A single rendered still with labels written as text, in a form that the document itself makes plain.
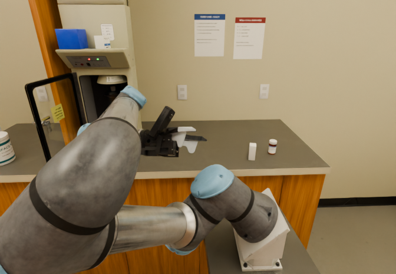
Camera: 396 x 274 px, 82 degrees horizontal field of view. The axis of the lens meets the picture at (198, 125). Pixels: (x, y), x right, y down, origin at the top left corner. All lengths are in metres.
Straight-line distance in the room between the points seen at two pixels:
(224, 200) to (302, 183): 0.82
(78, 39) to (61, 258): 1.04
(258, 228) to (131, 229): 0.38
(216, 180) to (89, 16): 1.04
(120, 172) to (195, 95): 1.48
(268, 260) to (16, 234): 0.63
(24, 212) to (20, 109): 1.87
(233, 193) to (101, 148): 0.42
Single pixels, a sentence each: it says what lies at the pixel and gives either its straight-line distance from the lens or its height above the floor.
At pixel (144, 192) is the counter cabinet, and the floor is 0.79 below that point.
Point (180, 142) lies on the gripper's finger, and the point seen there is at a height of 1.29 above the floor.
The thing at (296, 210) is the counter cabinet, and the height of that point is 0.64.
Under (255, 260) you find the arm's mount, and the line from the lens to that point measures 0.78.
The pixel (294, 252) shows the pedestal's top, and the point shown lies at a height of 0.94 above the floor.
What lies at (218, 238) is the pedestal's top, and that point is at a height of 0.94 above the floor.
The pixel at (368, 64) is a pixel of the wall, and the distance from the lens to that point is 2.19.
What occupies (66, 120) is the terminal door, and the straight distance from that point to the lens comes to 1.37.
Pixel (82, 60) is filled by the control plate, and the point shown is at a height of 1.45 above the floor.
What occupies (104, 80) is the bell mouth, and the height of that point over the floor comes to 1.34.
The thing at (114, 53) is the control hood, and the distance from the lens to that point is 1.22.
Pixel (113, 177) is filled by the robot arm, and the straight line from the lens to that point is 0.31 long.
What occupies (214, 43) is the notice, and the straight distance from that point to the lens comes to 1.71.
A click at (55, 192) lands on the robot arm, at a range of 0.31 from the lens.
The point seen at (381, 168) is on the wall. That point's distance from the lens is 2.72.
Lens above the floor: 1.59
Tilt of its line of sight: 23 degrees down
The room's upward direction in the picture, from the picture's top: straight up
